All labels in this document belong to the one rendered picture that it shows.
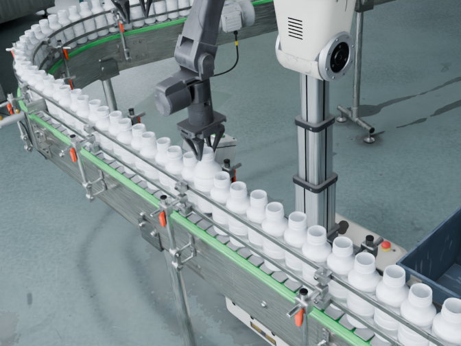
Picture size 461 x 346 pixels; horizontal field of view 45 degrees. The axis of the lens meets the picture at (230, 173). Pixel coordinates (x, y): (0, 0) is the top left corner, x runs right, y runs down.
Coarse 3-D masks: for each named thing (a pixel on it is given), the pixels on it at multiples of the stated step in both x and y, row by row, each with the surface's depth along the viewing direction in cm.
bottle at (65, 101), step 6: (66, 84) 181; (60, 90) 179; (66, 90) 178; (66, 96) 179; (60, 102) 180; (66, 102) 180; (66, 114) 182; (66, 120) 184; (72, 120) 183; (72, 126) 184; (72, 132) 186
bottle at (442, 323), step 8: (448, 304) 95; (456, 304) 95; (440, 312) 97; (448, 312) 93; (456, 312) 96; (440, 320) 95; (448, 320) 93; (456, 320) 93; (432, 328) 98; (440, 328) 95; (448, 328) 94; (456, 328) 94; (440, 336) 95; (448, 336) 94; (456, 336) 93; (432, 344) 98; (448, 344) 95; (456, 344) 94
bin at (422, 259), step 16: (448, 224) 145; (432, 240) 141; (448, 240) 149; (416, 256) 138; (432, 256) 146; (448, 256) 154; (416, 272) 129; (432, 272) 150; (448, 272) 157; (432, 288) 127; (448, 288) 153
